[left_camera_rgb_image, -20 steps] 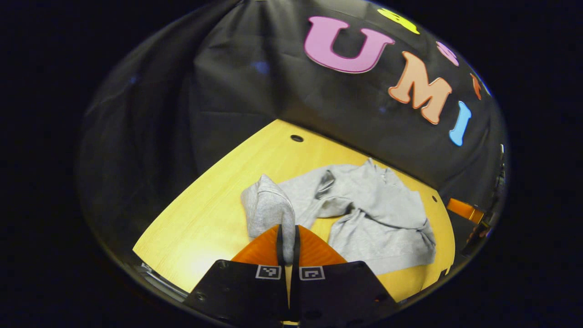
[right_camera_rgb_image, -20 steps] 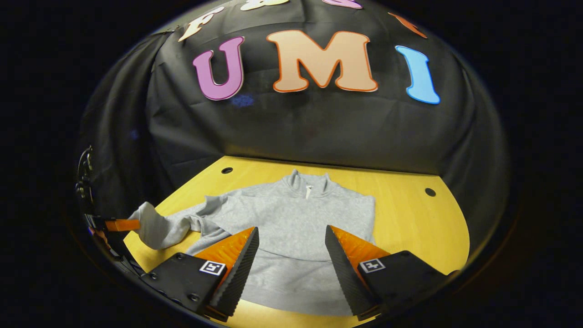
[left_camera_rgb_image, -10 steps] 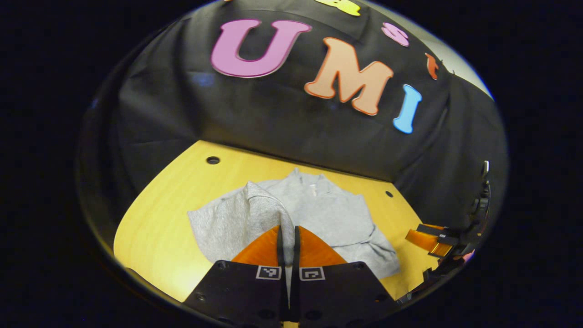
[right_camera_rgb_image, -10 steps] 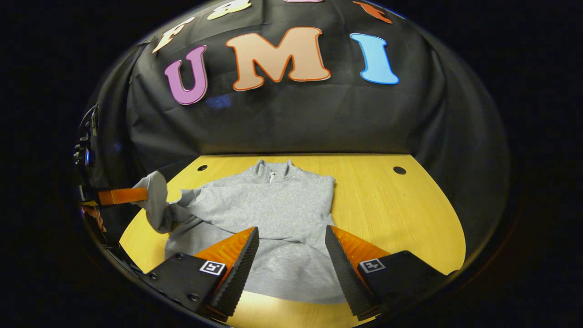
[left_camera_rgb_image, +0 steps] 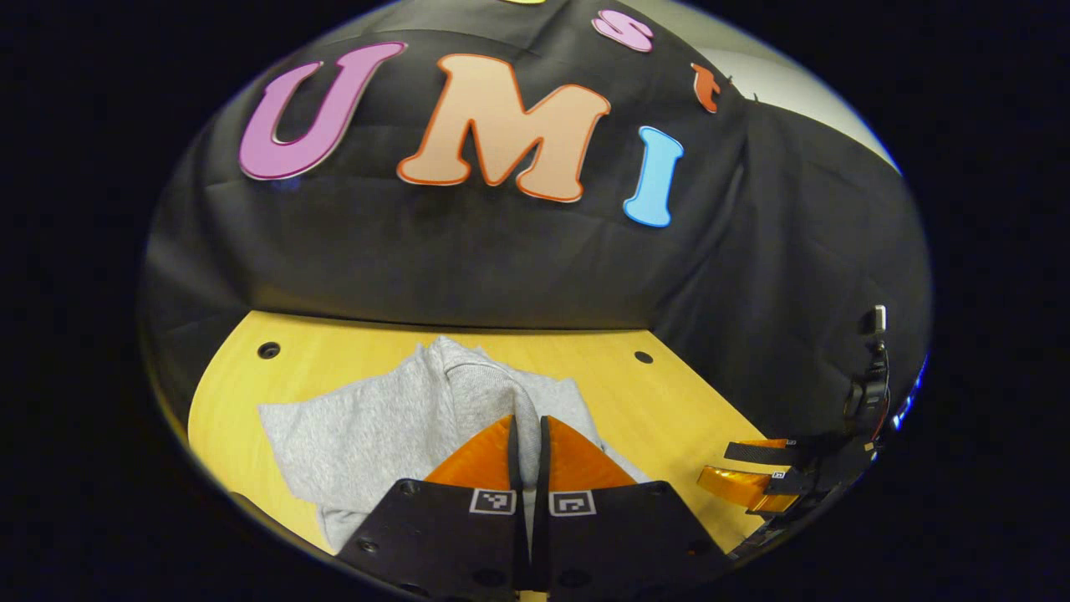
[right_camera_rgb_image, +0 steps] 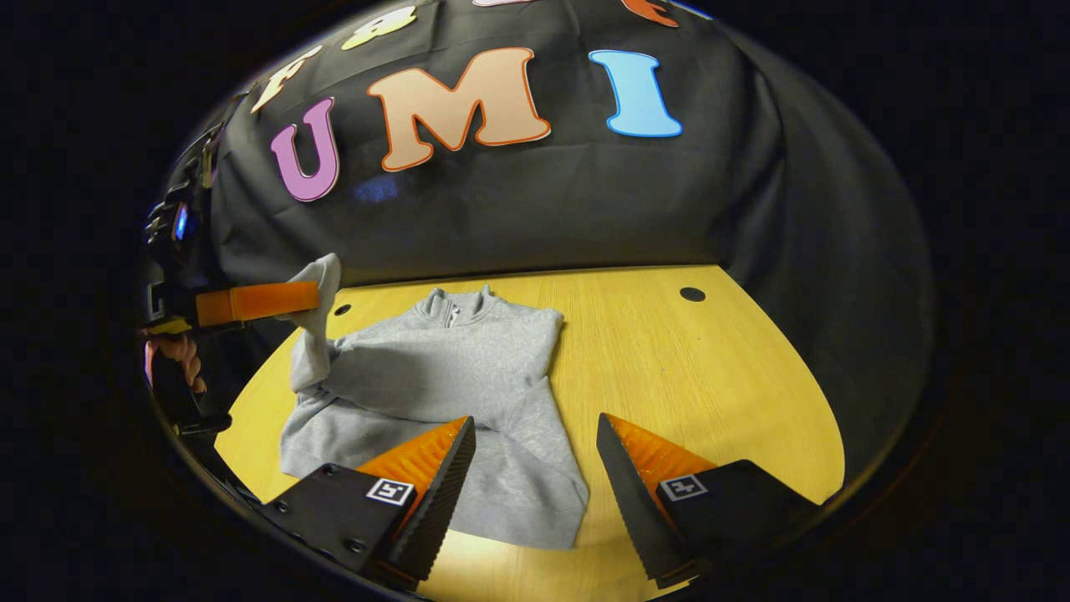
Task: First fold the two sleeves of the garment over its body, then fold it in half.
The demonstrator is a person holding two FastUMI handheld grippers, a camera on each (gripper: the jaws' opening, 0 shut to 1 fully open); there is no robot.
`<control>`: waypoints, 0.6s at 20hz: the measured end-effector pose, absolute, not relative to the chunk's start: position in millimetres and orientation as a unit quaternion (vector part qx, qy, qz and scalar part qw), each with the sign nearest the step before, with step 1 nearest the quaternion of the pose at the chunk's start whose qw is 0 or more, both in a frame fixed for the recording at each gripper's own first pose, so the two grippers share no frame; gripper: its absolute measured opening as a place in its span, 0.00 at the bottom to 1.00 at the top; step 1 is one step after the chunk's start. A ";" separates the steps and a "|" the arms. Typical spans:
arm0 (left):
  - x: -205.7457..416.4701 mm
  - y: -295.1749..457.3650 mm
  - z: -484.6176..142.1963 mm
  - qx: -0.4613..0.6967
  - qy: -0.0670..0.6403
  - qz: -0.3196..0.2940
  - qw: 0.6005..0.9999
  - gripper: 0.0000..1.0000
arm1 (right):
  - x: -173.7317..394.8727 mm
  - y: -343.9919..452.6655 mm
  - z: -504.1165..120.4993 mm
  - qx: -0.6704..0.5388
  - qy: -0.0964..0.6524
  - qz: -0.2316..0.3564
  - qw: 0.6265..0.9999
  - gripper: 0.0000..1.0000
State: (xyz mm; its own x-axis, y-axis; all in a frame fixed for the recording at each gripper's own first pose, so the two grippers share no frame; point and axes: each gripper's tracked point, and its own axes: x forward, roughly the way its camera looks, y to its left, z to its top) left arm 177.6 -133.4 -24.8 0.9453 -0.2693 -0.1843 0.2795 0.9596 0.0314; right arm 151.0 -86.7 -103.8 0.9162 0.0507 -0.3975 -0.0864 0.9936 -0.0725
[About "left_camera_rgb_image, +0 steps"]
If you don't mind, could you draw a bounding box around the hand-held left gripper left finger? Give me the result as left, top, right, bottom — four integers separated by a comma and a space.
336, 416, 532, 599

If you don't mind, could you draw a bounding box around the grey sweatshirt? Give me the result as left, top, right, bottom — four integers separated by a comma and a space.
257, 336, 653, 554

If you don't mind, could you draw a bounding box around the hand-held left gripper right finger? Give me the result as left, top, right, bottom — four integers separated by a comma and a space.
535, 416, 732, 596

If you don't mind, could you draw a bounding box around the black backdrop cloth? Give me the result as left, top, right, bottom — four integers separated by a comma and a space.
138, 0, 933, 444

